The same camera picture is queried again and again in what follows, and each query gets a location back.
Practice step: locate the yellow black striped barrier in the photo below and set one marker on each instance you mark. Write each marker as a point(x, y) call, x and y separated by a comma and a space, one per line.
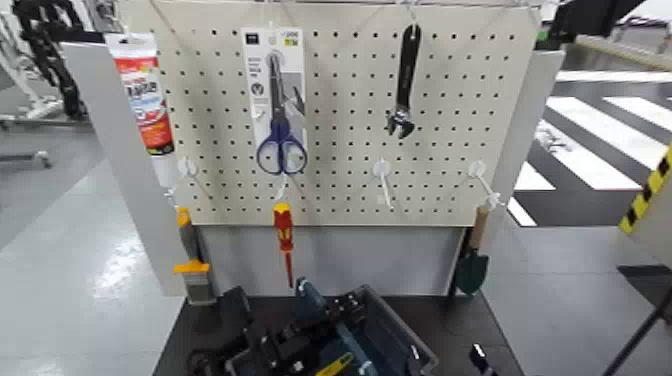
point(648, 191)

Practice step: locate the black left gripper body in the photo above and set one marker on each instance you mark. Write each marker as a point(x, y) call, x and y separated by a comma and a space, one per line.
point(236, 320)

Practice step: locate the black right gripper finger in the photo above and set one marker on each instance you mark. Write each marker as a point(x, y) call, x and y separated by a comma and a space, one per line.
point(479, 359)

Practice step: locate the red yellow screwdriver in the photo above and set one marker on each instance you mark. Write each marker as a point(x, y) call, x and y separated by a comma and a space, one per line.
point(283, 226)

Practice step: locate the beige perforated pegboard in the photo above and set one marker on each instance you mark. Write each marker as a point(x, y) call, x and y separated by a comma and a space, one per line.
point(346, 105)

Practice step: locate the white orange sealant tube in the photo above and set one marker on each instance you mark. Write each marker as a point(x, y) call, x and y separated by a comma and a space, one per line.
point(144, 100)

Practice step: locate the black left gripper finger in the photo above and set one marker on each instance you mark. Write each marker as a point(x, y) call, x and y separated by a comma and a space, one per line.
point(291, 344)
point(346, 310)

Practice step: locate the white pegboard hook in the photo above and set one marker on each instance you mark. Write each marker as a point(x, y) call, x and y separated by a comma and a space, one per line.
point(186, 168)
point(382, 176)
point(480, 173)
point(282, 188)

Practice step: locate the dark blue-grey plastic crate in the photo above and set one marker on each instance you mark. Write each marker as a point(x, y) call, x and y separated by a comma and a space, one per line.
point(388, 330)

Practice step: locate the yellow black tool in crate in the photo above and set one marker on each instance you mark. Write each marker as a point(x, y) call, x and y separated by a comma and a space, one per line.
point(336, 365)

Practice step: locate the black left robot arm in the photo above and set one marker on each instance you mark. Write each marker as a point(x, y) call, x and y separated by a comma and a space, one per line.
point(204, 362)

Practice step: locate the black adjustable wrench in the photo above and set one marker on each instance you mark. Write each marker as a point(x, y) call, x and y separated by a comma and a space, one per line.
point(405, 78)

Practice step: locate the black slanted pole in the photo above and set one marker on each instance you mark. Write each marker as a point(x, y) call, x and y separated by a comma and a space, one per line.
point(638, 336)

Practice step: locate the blue scissors in card package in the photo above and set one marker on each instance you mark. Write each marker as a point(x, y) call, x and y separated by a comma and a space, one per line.
point(278, 105)

